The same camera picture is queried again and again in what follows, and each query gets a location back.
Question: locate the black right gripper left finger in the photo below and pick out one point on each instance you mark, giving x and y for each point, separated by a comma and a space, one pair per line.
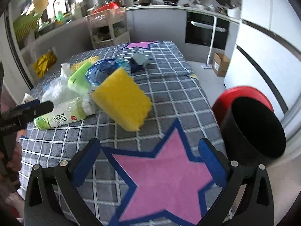
41, 204

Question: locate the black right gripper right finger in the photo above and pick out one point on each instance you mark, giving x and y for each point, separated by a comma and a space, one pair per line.
256, 206

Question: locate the clear white plastic bag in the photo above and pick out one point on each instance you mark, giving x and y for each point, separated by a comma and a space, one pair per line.
57, 90

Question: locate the green label plastic bottle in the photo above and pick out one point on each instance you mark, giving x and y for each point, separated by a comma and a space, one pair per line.
65, 113

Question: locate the yellow plastic bag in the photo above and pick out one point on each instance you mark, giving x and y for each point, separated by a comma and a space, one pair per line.
44, 63

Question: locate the black bin with red lid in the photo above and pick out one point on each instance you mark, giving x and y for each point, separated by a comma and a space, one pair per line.
251, 132

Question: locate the green sponge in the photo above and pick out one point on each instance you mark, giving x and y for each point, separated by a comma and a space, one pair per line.
77, 82

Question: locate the blue plastic bag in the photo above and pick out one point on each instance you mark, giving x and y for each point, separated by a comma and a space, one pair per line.
101, 69

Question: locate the yellow sponge far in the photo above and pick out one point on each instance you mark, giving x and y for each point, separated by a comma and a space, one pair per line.
90, 61

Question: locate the yellow sponge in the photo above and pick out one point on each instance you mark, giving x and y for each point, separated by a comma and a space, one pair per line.
123, 100
90, 61

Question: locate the grey checked tablecloth with stars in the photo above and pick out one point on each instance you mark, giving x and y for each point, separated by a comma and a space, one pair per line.
173, 93

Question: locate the yellow sponge near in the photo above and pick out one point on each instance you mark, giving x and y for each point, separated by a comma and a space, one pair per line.
123, 100

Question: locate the cream storage trolley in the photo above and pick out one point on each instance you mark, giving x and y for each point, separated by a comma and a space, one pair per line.
108, 28

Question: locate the dark blue small carton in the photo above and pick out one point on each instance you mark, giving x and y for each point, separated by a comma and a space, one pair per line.
138, 62

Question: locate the brown cardboard box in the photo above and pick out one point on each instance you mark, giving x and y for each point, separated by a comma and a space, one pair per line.
220, 64

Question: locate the white stick vacuum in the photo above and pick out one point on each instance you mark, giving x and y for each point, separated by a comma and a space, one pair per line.
214, 28

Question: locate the red plastic basket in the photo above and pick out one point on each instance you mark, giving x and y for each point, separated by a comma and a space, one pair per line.
111, 5

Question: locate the white refrigerator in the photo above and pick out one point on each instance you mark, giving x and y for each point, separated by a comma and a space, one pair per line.
267, 57

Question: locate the black built-in oven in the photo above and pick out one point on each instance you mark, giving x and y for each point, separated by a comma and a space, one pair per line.
199, 28

